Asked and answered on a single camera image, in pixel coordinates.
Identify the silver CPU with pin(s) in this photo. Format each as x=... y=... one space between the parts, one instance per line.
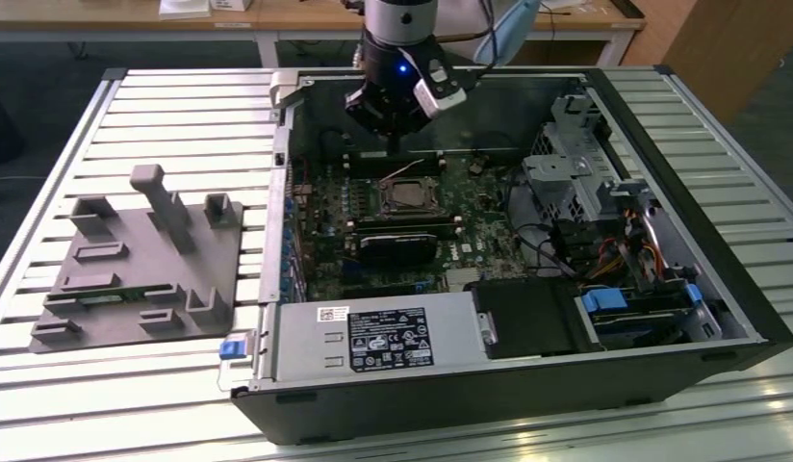
x=410 y=194

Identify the hard disk in blue carrier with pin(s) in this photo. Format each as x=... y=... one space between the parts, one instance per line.
x=605 y=300

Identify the silver drive cage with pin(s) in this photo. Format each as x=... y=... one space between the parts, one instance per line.
x=562 y=168

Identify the pale blue teach pendant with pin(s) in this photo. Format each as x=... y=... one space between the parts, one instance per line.
x=507 y=29

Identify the blue case latch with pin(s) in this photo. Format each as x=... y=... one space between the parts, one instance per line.
x=231 y=349

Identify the black graphics card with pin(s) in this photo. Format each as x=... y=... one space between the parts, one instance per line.
x=395 y=250

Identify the silver power supply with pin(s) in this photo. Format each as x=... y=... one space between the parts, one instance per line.
x=299 y=337

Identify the wooden cabinet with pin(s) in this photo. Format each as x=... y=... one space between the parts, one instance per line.
x=736 y=48

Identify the wooden desk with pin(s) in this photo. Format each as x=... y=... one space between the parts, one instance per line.
x=81 y=14

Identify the grey parts rack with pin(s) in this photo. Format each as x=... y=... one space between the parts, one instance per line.
x=133 y=269

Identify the white box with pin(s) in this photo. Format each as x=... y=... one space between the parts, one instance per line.
x=231 y=5
x=183 y=8

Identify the green motherboard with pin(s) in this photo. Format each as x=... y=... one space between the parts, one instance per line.
x=491 y=226

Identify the blue plastic clip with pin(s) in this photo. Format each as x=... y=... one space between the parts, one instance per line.
x=692 y=294

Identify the green RAM stick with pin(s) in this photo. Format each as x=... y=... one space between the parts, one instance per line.
x=126 y=294

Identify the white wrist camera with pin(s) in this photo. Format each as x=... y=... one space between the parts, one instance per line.
x=437 y=96

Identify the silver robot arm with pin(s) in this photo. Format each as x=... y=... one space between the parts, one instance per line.
x=399 y=19

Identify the CPU socket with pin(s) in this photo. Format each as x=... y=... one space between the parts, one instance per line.
x=382 y=211

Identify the silver heat sink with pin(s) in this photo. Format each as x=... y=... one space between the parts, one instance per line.
x=465 y=279

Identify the black RAM slot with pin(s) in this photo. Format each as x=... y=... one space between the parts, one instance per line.
x=409 y=220
x=409 y=229
x=409 y=224
x=402 y=154
x=363 y=161
x=409 y=234
x=370 y=166
x=370 y=172

